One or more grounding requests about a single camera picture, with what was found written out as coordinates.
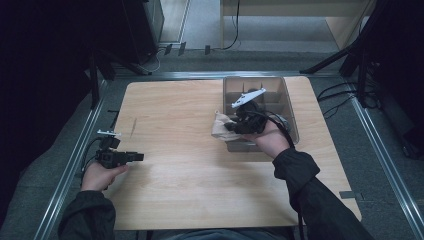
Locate aluminium rail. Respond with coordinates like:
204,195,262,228
346,83,424,240
33,79,108,240
109,70,341,81

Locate grey divided plastic bin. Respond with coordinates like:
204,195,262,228
222,75,300,153

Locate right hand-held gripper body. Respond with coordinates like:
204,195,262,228
231,87,270,135

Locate cream sock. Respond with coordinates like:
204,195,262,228
210,110,243,142

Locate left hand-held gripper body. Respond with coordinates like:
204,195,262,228
94,129,132,170

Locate black tripod stand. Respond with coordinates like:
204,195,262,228
298,0,392,78

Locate person's right hand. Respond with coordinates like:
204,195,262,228
244,118,292,160

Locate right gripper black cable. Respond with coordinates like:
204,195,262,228
253,109,305,240

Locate light wooden desk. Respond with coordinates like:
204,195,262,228
219,0,378,51

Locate black metal stand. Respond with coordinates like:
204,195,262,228
87,49,117,110

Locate hanging black cable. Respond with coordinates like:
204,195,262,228
222,0,242,51

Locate grey tape piece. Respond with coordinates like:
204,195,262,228
339,190,365,201

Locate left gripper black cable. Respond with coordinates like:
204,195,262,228
81,137,105,175

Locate black tape strip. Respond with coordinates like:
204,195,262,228
107,109,121,130

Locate white floor cable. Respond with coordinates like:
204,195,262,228
142,49,162,73

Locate person's left hand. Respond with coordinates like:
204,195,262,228
80,162,130,192

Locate black cabinet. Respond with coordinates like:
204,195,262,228
120,0,165,65

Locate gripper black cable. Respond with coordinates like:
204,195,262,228
81,137,105,175
253,109,305,240

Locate black floor cables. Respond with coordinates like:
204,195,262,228
315,80,358,121

